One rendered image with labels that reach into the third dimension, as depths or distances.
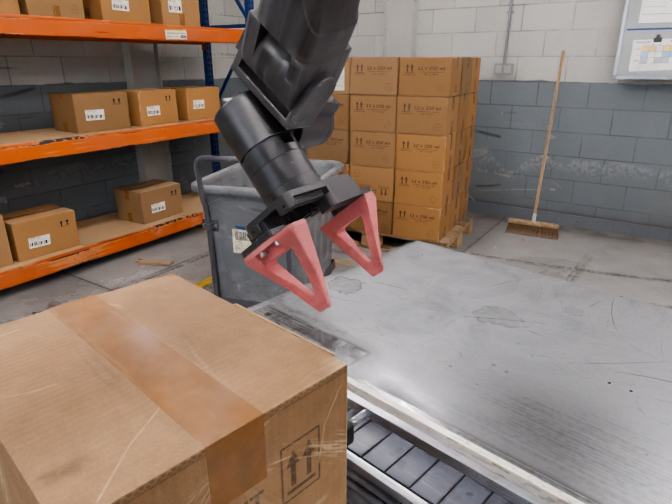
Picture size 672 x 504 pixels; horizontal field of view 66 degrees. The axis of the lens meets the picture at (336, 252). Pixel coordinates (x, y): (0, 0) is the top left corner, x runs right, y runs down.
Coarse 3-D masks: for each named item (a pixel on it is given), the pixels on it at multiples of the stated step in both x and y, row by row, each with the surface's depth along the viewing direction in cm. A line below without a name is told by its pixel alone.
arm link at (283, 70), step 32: (288, 0) 37; (320, 0) 36; (352, 0) 38; (256, 32) 41; (288, 32) 39; (320, 32) 38; (352, 32) 41; (256, 64) 43; (288, 64) 41; (320, 64) 41; (288, 96) 42
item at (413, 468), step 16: (368, 432) 72; (384, 432) 72; (352, 448) 69; (368, 448) 69; (384, 448) 69; (400, 448) 69; (416, 448) 69; (384, 464) 66; (400, 464) 66; (416, 464) 66; (432, 464) 66; (400, 480) 64; (416, 480) 64; (432, 480) 64; (448, 480) 64; (464, 480) 64; (432, 496) 61; (448, 496) 61; (464, 496) 61; (480, 496) 61; (496, 496) 61
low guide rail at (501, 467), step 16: (352, 384) 77; (368, 400) 75; (384, 400) 73; (400, 416) 71; (416, 416) 70; (432, 432) 68; (448, 432) 67; (464, 448) 65; (480, 448) 64; (480, 464) 63; (496, 464) 62; (512, 480) 61; (528, 480) 59; (544, 496) 58; (560, 496) 57
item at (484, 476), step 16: (352, 400) 66; (384, 416) 62; (400, 432) 61; (416, 432) 60; (432, 448) 58; (448, 448) 57; (448, 464) 57; (464, 464) 55; (480, 480) 54; (496, 480) 53; (512, 496) 52; (528, 496) 51
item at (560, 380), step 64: (384, 256) 151; (448, 256) 151; (320, 320) 114; (384, 320) 114; (448, 320) 114; (512, 320) 114; (576, 320) 114; (640, 320) 114; (384, 384) 91; (448, 384) 91; (512, 384) 91; (576, 384) 91; (640, 384) 91; (512, 448) 76; (576, 448) 76; (640, 448) 76
